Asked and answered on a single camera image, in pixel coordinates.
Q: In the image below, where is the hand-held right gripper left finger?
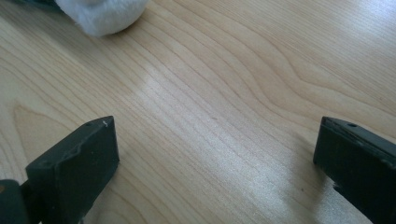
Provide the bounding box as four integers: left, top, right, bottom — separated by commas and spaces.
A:
20, 115, 120, 224

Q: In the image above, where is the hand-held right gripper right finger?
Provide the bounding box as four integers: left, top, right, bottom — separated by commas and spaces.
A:
312, 116, 396, 224

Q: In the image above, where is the white plush toy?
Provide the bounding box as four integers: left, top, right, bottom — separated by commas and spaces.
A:
54, 0, 151, 38

